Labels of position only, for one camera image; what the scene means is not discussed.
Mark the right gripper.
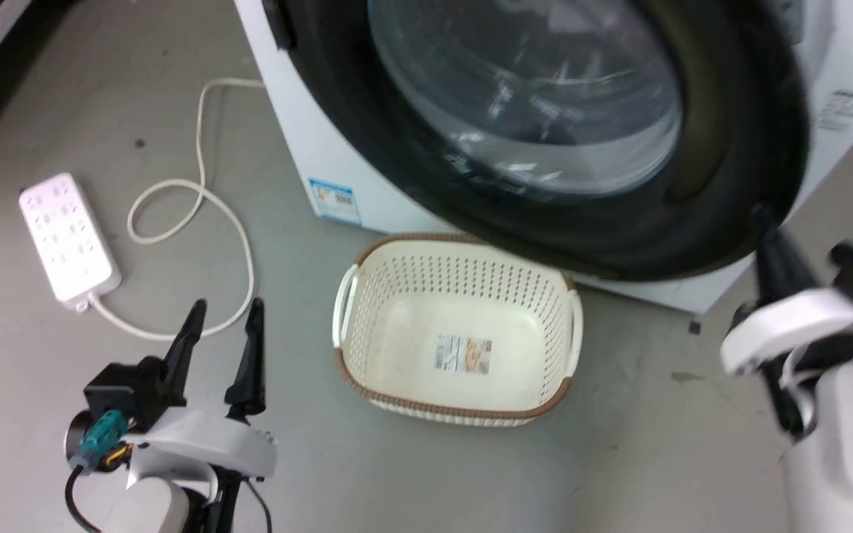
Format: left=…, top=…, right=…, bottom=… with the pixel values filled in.
left=718, top=203, right=853, bottom=378

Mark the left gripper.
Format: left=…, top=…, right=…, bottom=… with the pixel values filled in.
left=78, top=297, right=279, bottom=491

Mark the round black washing machine door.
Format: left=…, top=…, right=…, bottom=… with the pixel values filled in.
left=264, top=0, right=814, bottom=283

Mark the white front-load washing machine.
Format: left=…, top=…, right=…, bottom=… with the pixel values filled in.
left=233, top=0, right=853, bottom=316

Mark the cream perforated laundry basket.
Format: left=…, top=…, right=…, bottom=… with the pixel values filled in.
left=331, top=233, right=585, bottom=429

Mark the white power strip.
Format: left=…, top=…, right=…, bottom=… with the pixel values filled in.
left=18, top=172, right=123, bottom=312

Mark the blue energy label sticker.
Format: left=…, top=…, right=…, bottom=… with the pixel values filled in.
left=308, top=177, right=364, bottom=227

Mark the paper label in basket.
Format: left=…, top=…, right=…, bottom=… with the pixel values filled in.
left=434, top=333, right=494, bottom=375

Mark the thin black cable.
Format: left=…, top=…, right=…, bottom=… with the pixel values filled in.
left=208, top=468, right=274, bottom=533
left=64, top=466, right=103, bottom=533

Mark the white power cable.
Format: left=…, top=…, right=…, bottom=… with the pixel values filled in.
left=86, top=76, right=269, bottom=342

